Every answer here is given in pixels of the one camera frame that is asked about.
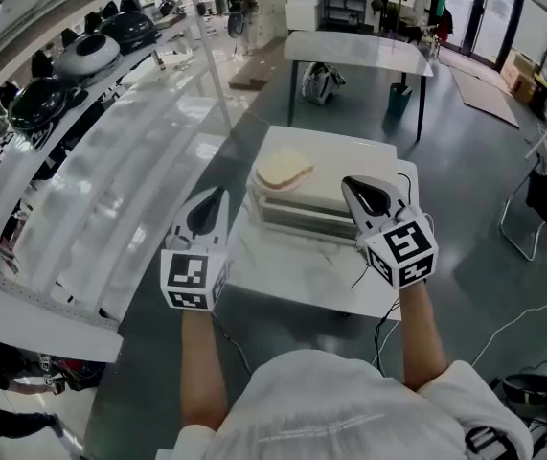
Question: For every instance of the grey large table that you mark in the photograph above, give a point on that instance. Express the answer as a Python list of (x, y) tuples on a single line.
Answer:
[(359, 51)]

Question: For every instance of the person's right forearm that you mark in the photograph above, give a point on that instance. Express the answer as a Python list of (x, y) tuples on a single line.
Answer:
[(421, 338)]

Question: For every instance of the green waste bin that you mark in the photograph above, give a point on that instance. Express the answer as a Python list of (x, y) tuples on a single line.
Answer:
[(399, 101)]

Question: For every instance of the cream toaster oven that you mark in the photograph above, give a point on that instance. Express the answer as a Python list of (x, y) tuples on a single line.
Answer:
[(345, 156)]

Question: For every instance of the black lidded pot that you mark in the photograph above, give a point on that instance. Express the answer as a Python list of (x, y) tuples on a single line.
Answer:
[(127, 27)]

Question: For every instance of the stack of cardboard boxes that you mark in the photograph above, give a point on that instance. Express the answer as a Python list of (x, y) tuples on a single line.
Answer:
[(519, 75)]

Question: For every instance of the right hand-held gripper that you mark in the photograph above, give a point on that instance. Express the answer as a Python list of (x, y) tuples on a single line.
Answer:
[(407, 252)]

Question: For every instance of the person's white t-shirt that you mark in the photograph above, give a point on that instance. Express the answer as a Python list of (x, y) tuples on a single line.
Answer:
[(340, 410)]

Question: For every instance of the person's left forearm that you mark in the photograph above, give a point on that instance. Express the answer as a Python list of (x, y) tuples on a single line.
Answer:
[(203, 372)]

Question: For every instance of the black wok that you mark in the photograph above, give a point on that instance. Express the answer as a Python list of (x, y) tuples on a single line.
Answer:
[(38, 106)]

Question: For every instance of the white marble small table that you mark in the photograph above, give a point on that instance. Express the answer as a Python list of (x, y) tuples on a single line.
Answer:
[(292, 276)]

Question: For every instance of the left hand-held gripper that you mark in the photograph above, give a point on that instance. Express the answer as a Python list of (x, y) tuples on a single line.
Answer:
[(187, 276)]

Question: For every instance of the coat rack with clothes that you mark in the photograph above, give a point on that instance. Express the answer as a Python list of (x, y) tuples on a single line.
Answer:
[(412, 3)]

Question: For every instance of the white metal shelf rack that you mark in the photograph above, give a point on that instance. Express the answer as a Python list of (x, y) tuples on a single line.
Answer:
[(110, 161)]

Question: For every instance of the white long workbench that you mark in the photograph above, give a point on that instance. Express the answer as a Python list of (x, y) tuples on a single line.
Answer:
[(38, 314)]

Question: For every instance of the black-framed glass window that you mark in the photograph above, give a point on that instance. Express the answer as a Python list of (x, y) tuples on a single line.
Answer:
[(503, 7)]

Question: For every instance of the silver lidded pot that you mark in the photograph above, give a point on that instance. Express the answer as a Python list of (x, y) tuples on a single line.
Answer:
[(86, 55)]

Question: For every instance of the white box stack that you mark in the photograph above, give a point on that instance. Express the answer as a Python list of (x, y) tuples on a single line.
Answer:
[(302, 3)]

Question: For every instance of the grey backpack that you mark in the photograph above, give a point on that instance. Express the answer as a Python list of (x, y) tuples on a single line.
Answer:
[(323, 82)]

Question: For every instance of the brown cardboard floor mat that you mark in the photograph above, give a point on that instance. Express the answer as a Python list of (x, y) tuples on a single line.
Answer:
[(484, 96)]

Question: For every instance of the bread slice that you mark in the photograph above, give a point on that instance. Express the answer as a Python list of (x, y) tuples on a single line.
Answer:
[(282, 168)]

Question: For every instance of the black shelf unit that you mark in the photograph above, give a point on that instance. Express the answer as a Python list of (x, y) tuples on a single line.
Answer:
[(345, 10)]

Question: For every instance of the pink plate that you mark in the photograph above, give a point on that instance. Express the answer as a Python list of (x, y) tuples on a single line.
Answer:
[(261, 184)]

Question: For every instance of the black round cooker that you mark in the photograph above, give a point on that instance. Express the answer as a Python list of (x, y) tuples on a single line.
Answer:
[(531, 388)]

